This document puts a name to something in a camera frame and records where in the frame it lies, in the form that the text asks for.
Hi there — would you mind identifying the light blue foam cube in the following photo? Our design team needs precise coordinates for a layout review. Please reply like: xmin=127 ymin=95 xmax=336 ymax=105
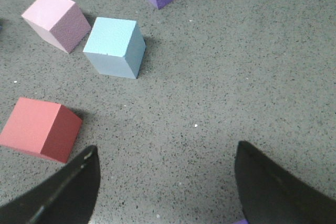
xmin=83 ymin=17 xmax=146 ymax=79

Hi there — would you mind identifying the purple foam cube near right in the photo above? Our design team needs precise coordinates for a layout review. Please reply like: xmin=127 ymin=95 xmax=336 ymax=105
xmin=232 ymin=219 xmax=249 ymax=224

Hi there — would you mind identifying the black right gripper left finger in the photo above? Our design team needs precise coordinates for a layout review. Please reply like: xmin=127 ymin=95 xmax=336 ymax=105
xmin=1 ymin=145 xmax=100 ymax=223

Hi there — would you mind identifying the red textured foam cube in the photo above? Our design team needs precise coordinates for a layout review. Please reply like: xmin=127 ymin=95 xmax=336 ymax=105
xmin=1 ymin=98 xmax=82 ymax=163

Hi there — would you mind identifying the pink foam cube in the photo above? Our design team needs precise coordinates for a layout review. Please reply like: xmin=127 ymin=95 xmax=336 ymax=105
xmin=22 ymin=0 xmax=91 ymax=53

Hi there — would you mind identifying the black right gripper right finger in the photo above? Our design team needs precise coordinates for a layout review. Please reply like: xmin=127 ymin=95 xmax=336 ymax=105
xmin=235 ymin=141 xmax=335 ymax=223

